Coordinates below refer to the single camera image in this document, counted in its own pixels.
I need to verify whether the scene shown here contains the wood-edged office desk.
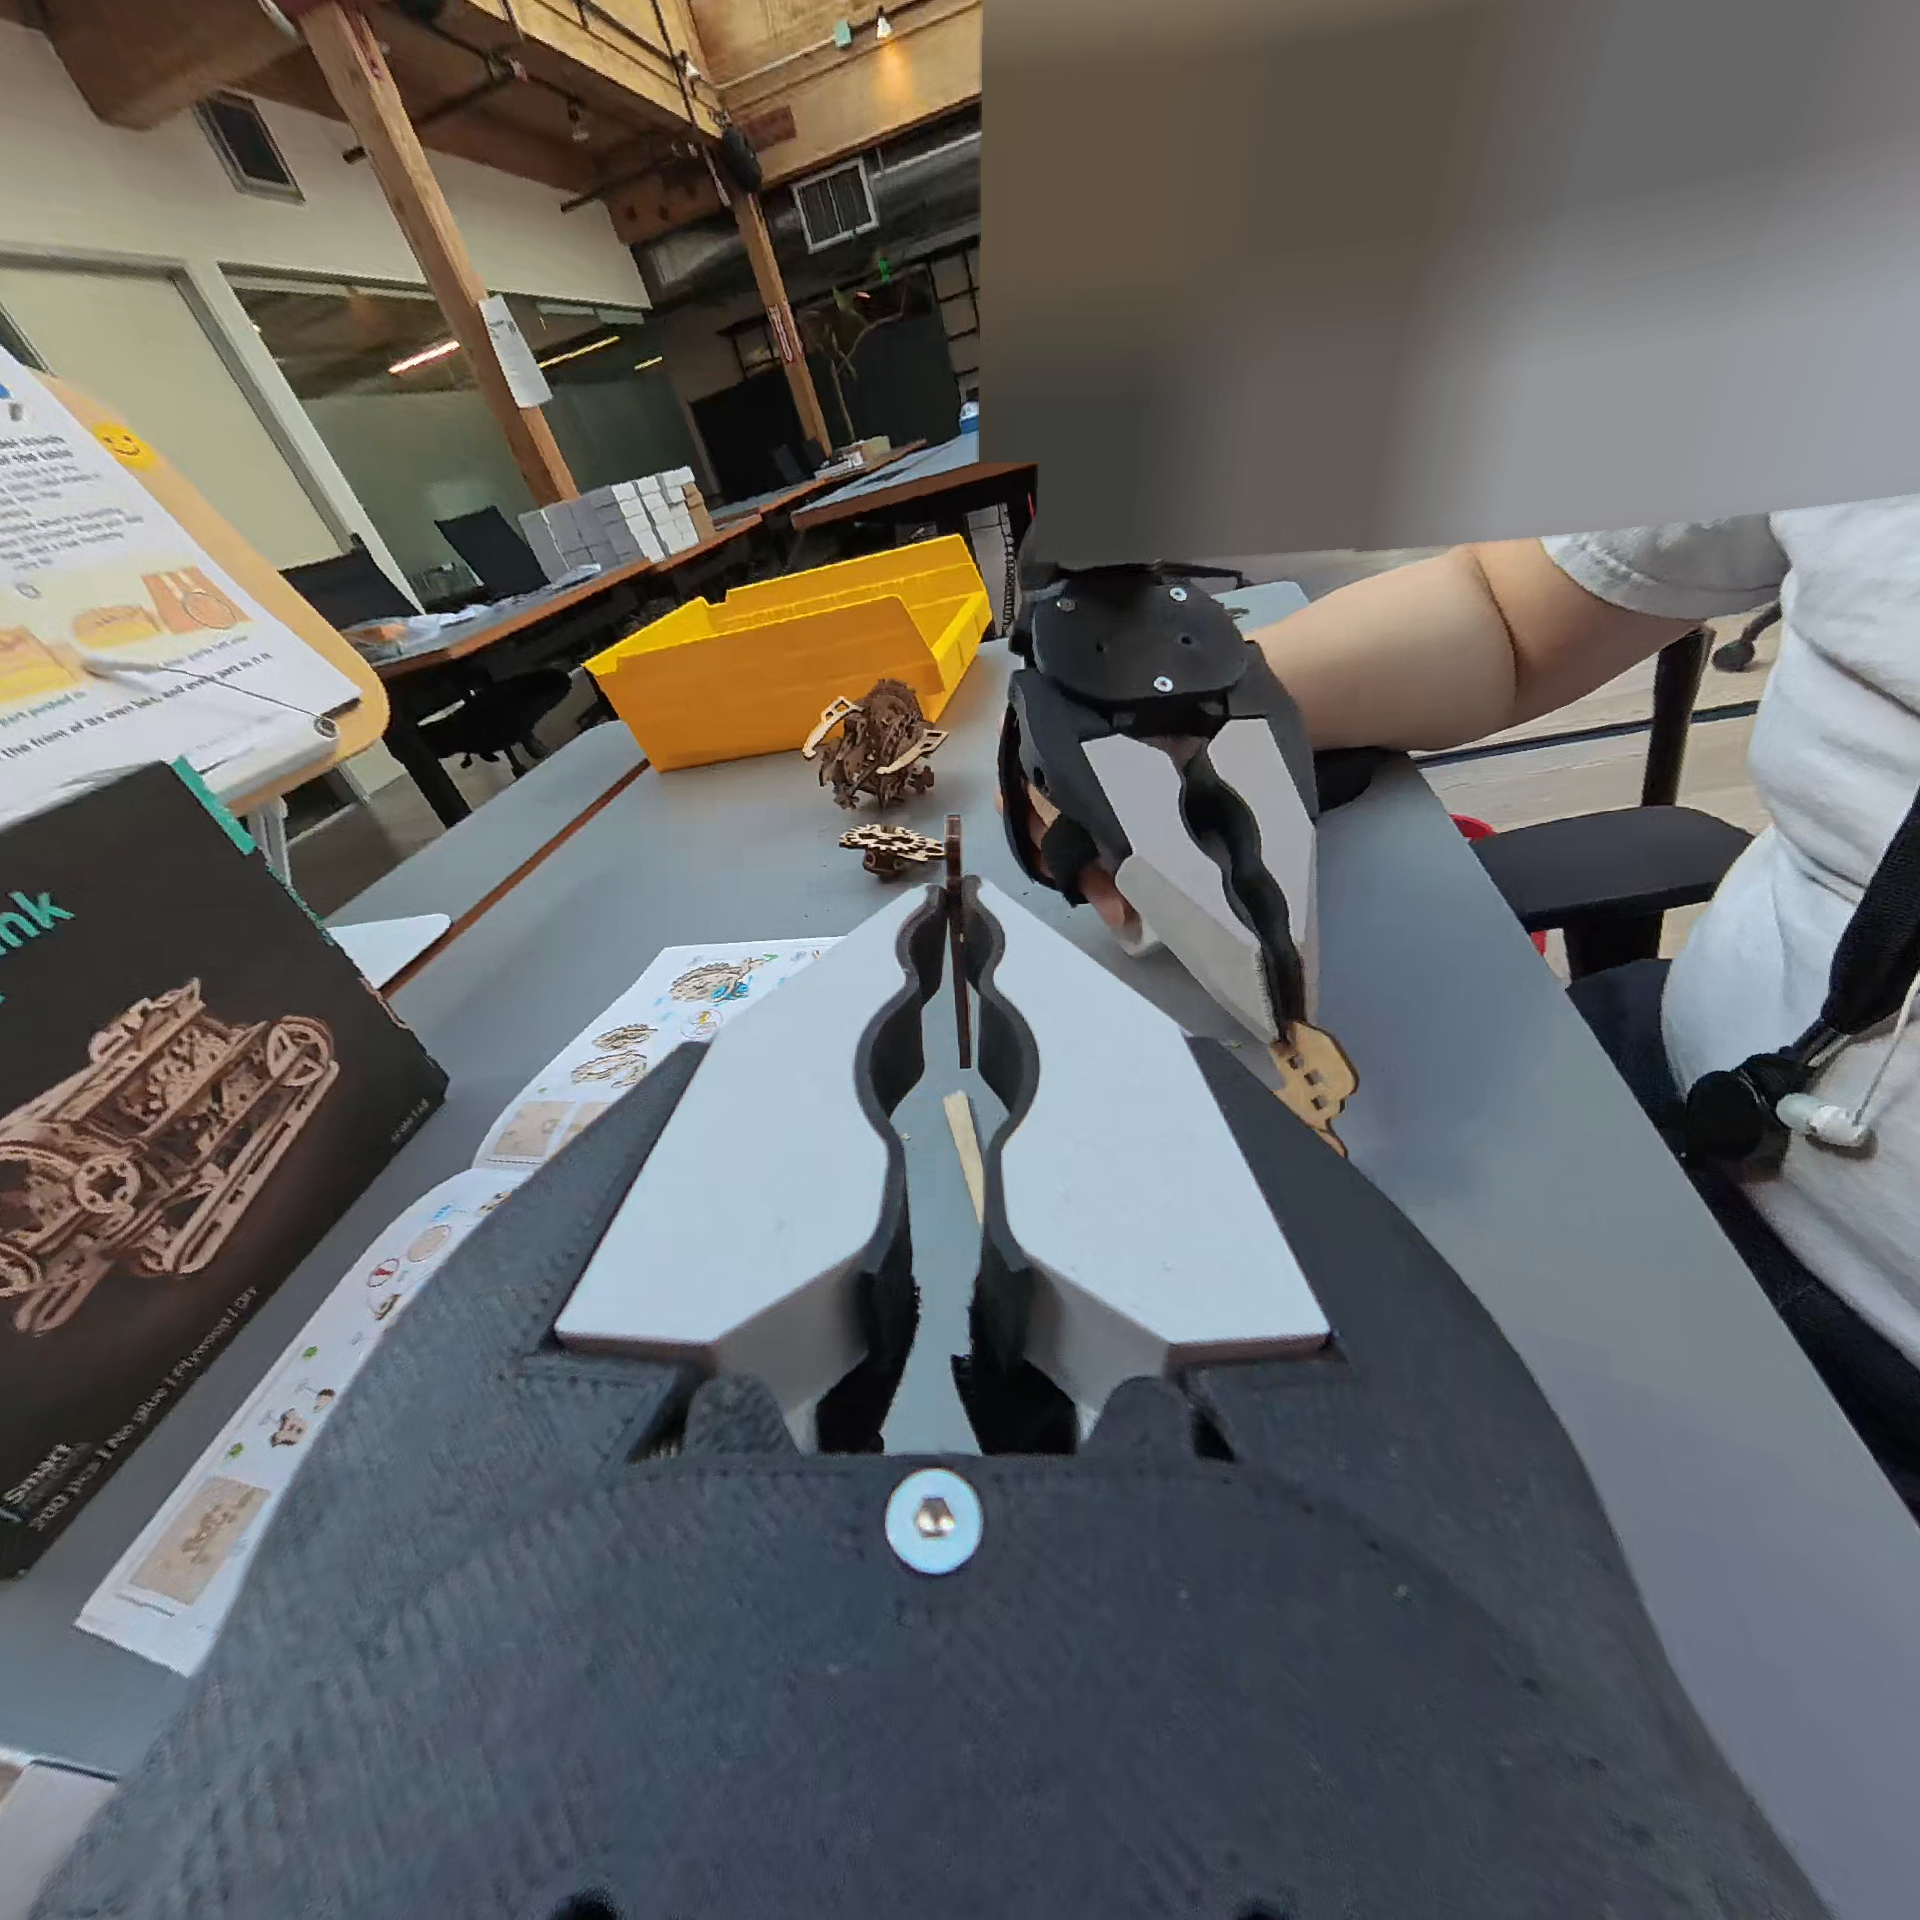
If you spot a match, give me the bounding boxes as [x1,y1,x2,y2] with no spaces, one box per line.
[348,512,771,830]

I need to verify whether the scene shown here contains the black office chair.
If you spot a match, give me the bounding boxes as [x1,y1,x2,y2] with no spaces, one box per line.
[279,547,422,633]
[431,504,551,597]

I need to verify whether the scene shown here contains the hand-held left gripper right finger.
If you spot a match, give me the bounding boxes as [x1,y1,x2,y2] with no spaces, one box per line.
[966,878,1335,1448]

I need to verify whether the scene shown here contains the wooden board with instruction sheet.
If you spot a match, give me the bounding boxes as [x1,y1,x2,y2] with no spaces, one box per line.
[0,344,394,830]

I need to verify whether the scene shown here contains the black model kit box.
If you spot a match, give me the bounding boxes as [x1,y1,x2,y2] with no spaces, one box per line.
[0,757,451,1579]

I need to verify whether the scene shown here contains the stack of white boxes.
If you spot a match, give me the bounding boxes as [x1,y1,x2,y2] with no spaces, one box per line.
[519,467,716,575]

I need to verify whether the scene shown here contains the wooden gear model assembly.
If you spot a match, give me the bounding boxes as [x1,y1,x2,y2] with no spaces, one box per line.
[801,676,954,814]

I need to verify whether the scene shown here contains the yellow plastic bin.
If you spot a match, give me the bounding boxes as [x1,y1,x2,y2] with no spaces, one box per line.
[582,535,996,777]

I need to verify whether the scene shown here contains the black chair armrest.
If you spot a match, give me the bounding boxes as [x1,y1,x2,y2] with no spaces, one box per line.
[1470,805,1755,934]

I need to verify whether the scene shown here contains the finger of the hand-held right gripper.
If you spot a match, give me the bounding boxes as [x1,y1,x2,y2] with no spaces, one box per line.
[1078,732,1281,1046]
[1201,718,1321,1040]

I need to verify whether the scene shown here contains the wooden ceiling post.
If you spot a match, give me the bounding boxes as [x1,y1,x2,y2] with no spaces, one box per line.
[298,0,582,510]

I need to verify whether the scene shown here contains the person's right forearm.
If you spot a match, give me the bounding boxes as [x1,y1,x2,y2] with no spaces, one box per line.
[1251,536,1706,755]

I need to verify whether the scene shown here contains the white flat plate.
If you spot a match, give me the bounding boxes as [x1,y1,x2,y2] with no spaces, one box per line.
[324,909,452,993]

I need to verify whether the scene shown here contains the person's right hand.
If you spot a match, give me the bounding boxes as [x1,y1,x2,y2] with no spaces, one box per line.
[1026,779,1166,955]

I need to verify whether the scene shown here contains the black shoulder strap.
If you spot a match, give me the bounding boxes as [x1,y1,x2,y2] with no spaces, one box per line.
[1681,791,1920,1166]

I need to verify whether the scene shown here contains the dark long desk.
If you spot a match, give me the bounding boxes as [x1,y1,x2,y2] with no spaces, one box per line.
[789,431,1041,579]

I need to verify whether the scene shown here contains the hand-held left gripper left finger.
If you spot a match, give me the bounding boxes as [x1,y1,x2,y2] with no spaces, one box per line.
[556,881,963,1453]

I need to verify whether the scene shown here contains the white paper notice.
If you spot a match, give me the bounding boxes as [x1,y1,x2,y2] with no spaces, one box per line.
[478,294,556,408]

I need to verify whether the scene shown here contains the thin wooden model strip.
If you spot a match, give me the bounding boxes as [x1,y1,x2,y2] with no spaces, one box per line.
[940,816,989,1224]

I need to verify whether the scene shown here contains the white earphone with cable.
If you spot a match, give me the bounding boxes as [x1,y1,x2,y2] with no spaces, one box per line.
[1770,989,1920,1157]

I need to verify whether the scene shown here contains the person's white shirt torso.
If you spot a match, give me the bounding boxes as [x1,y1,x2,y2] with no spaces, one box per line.
[1545,497,1920,1368]

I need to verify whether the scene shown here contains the wooden model part with holes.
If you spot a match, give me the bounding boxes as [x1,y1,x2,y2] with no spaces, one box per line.
[1266,1020,1361,1158]

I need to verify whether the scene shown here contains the white instruction booklet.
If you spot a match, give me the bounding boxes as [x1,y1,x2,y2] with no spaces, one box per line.
[75,934,846,1677]

